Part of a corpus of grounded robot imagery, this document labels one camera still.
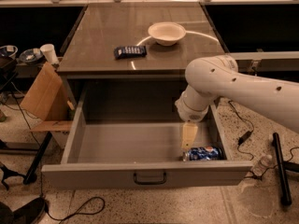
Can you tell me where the dark bowl on left shelf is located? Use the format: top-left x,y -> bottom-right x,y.
19,48 -> 43,64

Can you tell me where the clear plastic water bottle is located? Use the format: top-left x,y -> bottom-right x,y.
252,154 -> 273,176

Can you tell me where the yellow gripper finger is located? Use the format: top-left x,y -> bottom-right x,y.
181,122 -> 198,149

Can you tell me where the blue bowl far left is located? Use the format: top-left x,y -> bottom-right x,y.
0,45 -> 18,59

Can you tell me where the black stand leg left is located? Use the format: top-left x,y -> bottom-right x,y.
23,132 -> 52,185

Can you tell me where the dark blue snack packet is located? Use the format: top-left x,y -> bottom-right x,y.
114,46 -> 147,60

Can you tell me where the black stand leg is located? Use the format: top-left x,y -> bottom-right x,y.
23,132 -> 52,185
272,133 -> 292,206

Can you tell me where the black stand leg right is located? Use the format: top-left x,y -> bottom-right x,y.
272,133 -> 292,206

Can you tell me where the blue pepsi can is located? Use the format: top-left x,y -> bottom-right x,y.
182,146 -> 223,161

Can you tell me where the black power adapter cable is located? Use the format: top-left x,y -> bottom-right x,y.
227,100 -> 256,161

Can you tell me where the grey open drawer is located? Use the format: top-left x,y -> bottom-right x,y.
42,106 -> 252,189

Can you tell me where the white paper bowl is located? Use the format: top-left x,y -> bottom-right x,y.
148,22 -> 186,47

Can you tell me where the black floor cable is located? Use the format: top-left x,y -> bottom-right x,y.
43,196 -> 106,222

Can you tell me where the black drawer handle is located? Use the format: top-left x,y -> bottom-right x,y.
133,173 -> 167,186

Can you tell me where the white paper cup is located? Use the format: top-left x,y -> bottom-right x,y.
40,44 -> 59,64

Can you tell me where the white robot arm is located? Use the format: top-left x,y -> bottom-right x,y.
175,55 -> 299,133

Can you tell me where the brown cardboard box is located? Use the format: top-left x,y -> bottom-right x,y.
21,62 -> 72,132

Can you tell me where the grey cabinet with glossy top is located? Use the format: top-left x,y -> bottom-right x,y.
58,2 -> 224,123

